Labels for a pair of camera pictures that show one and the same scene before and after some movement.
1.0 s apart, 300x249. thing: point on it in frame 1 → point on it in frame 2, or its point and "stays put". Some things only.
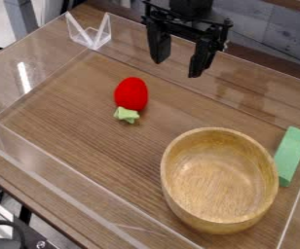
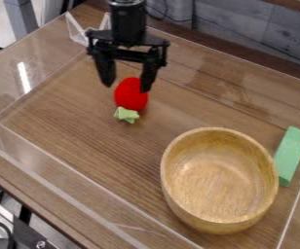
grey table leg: x=23 y=17 stays put
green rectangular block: x=288 y=154 stays put
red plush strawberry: x=130 y=98 stays put
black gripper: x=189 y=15 → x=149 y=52
